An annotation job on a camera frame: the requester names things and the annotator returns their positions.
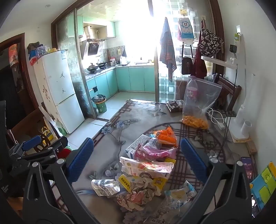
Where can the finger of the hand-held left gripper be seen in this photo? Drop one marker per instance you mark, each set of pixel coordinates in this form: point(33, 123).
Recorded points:
point(54, 148)
point(32, 142)

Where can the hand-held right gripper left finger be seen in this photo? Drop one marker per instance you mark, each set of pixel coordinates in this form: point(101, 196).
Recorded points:
point(79, 160)

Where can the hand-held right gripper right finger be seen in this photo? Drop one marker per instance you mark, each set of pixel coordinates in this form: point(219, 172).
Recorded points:
point(194, 160)

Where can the red bucket green rim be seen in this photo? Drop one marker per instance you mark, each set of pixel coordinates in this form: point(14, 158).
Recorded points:
point(64, 153)

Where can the yellow box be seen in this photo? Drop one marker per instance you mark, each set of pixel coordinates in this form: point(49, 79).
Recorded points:
point(160, 182)

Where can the yellow carton black print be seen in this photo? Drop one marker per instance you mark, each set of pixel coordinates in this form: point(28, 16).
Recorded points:
point(126, 183)

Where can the white blue milk carton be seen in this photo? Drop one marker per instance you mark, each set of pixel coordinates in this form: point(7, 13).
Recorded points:
point(138, 143)

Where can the pinkish paper wrapper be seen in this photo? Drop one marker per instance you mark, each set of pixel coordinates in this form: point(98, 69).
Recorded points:
point(133, 200)

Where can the green kitchen trash bin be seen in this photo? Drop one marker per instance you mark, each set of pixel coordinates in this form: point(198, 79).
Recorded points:
point(100, 105)

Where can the yellow plastic container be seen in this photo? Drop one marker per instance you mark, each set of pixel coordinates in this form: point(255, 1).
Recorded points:
point(46, 135)

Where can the carved dark wooden chair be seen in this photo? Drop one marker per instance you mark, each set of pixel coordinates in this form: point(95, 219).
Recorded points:
point(28, 122)

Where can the clear jug green label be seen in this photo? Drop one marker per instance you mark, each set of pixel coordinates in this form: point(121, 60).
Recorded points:
point(61, 129)

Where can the small yellow packet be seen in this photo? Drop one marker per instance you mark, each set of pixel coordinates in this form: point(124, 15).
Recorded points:
point(170, 160)

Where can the white flat board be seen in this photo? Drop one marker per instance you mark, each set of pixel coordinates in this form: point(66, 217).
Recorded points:
point(48, 120)

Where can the blue white plastic wrapper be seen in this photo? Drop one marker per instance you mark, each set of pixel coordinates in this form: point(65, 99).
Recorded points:
point(181, 192)

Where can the orange snack packet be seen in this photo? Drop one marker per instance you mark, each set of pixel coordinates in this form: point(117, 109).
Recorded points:
point(167, 135)

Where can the black white crumpled wrapper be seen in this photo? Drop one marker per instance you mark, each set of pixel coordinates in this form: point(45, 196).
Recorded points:
point(105, 187)

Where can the pink plastic wrapper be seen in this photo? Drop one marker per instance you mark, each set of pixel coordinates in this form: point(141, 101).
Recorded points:
point(155, 154)

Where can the white red snack wrapper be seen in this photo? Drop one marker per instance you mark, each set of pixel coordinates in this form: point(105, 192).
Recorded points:
point(142, 168)

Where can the smartphone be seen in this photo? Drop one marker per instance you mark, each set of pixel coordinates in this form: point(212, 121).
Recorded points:
point(248, 168)

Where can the clear plastic wrapper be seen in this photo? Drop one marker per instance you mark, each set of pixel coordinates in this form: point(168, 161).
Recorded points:
point(170, 211)

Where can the white desk lamp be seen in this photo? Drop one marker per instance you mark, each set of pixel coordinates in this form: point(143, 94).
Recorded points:
point(237, 122)

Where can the brown cigarette box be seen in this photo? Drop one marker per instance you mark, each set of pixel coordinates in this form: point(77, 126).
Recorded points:
point(174, 106)

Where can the wooden block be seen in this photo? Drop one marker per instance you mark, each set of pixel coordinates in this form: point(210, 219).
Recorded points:
point(251, 147)

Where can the dark wooden door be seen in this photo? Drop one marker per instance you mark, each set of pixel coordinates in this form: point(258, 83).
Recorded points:
point(13, 86)

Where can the clear zip bag orange snacks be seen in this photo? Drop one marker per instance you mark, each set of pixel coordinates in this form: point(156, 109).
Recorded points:
point(202, 99)

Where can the white refrigerator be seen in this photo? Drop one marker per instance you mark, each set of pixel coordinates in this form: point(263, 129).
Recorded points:
point(58, 86)

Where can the glass-topped wooden table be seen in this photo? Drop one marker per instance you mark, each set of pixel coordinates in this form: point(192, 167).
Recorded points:
point(133, 120)

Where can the kitchen sliding glass door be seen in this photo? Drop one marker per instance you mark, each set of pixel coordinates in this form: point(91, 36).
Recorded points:
point(80, 86)

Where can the pink label plastic bottle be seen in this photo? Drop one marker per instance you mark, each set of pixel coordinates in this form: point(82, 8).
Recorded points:
point(191, 90)

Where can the blue yellow sticky note pad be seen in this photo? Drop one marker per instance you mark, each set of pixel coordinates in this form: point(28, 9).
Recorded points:
point(264, 189)

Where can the brown wooden chair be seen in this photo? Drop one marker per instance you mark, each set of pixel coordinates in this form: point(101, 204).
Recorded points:
point(228, 88)

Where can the blue red carton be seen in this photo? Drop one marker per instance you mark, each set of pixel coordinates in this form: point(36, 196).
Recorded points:
point(33, 58)

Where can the black wok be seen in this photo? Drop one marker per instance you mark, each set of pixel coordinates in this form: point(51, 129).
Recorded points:
point(92, 67)

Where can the clear plastic box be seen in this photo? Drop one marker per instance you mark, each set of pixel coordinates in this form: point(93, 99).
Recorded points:
point(42, 51)

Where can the dark red hanging garment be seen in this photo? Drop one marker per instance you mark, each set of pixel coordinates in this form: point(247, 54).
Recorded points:
point(199, 66)

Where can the black handbag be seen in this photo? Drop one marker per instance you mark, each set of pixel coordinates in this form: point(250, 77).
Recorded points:
point(186, 64)

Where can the teal kitchen base cabinets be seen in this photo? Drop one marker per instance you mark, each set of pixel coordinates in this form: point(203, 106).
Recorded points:
point(133, 78)

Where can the black frying pan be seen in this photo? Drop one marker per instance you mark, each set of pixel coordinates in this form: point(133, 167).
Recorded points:
point(103, 64)

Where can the steel range hood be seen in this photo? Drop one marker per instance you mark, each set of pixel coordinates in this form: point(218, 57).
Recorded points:
point(93, 48)

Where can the plaid hanging towel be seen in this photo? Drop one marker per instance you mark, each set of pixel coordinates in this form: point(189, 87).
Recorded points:
point(167, 49)

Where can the black white lettered bag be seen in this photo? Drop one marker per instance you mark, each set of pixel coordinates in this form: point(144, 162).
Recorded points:
point(211, 43)

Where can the white blue printed bag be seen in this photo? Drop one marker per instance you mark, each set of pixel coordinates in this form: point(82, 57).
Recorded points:
point(185, 30)

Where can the red wall hanging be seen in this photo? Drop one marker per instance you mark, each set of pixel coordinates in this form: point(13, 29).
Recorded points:
point(13, 55)

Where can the black wall power adapter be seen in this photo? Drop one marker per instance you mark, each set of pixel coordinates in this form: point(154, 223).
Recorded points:
point(234, 48)

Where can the silver exhaust duct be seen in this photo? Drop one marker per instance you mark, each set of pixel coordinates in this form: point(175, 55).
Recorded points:
point(87, 32)

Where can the teal kitchen wall cabinets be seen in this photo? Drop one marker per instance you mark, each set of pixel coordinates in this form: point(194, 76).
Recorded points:
point(110, 30)

